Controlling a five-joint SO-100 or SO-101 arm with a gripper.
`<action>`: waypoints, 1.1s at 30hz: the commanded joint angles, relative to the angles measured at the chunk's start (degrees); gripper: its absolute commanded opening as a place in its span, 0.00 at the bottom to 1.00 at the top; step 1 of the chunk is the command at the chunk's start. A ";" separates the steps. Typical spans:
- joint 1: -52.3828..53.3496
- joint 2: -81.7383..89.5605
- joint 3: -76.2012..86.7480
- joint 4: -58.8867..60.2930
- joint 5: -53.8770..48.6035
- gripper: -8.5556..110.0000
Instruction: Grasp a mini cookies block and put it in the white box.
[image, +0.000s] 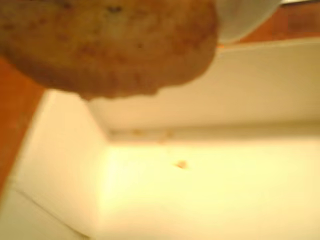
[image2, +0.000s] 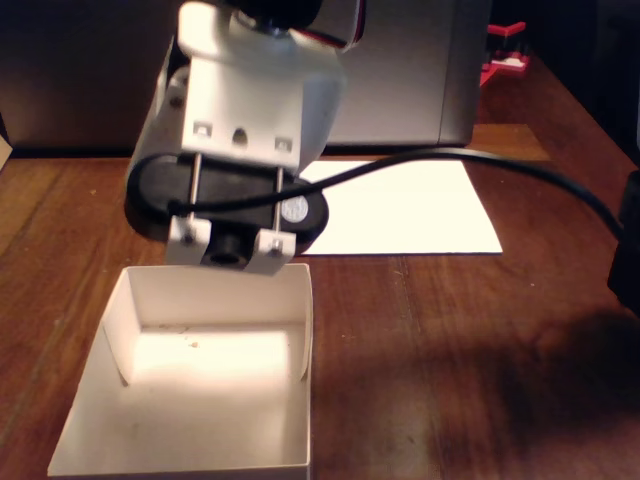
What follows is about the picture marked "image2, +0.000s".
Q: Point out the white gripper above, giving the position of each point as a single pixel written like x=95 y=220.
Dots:
x=320 y=107

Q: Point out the white cardboard box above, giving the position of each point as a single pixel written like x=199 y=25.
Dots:
x=200 y=400

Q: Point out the white card edge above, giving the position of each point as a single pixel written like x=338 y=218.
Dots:
x=4 y=150

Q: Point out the white paper sheet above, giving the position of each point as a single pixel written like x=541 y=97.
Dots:
x=400 y=210

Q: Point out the red plastic clamp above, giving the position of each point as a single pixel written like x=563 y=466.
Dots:
x=505 y=67

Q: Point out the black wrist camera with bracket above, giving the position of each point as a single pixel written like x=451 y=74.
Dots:
x=230 y=185

